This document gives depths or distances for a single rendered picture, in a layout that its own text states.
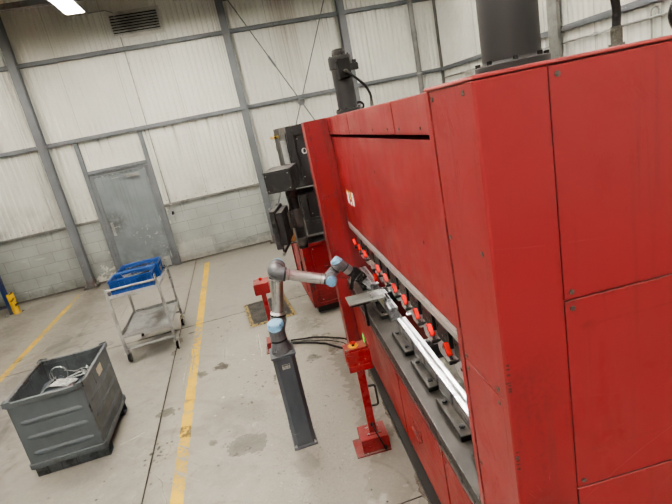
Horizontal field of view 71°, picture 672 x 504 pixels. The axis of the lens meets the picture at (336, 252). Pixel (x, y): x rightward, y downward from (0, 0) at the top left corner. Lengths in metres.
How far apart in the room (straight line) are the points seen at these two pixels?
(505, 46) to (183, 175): 9.21
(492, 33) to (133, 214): 9.49
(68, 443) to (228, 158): 6.94
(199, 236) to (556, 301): 9.69
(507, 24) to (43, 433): 4.23
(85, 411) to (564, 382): 3.86
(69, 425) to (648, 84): 4.29
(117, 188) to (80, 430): 6.65
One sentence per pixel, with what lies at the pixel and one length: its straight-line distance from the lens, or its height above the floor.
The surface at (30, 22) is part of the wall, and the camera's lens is 10.90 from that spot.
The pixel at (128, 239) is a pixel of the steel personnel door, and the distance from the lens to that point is 10.54.
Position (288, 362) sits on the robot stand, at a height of 0.71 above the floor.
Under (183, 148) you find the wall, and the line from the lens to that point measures 10.24.
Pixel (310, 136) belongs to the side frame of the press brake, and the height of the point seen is 2.18.
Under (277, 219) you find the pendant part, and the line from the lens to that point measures 4.29.
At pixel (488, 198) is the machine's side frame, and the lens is 0.88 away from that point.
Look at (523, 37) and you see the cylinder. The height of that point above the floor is 2.38.
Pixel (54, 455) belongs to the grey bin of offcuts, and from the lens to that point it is 4.69.
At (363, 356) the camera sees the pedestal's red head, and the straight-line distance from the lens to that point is 3.17.
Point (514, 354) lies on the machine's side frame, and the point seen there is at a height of 1.77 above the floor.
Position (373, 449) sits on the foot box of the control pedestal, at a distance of 3.58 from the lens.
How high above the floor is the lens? 2.28
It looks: 16 degrees down
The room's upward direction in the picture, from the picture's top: 12 degrees counter-clockwise
